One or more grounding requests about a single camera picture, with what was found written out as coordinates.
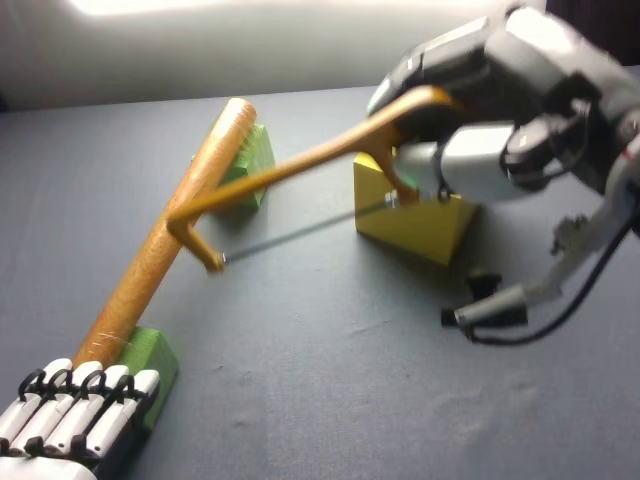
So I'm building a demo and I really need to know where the grey table cloth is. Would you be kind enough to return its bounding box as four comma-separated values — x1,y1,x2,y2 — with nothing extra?
0,82,640,480

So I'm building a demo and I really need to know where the green wooden support block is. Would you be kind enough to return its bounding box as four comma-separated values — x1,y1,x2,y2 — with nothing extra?
116,324,181,432
191,123,277,211

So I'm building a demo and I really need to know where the round wooden rod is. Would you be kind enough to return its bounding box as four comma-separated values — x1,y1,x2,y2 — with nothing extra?
72,97,259,369

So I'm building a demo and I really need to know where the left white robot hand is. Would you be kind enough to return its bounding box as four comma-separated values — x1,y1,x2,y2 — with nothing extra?
0,356,162,480

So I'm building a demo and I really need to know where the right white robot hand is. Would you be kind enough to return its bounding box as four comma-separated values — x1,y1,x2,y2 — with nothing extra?
366,3,640,204

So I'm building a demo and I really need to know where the yellow wooden block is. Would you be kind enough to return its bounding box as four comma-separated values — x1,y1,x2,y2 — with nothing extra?
352,151,479,267

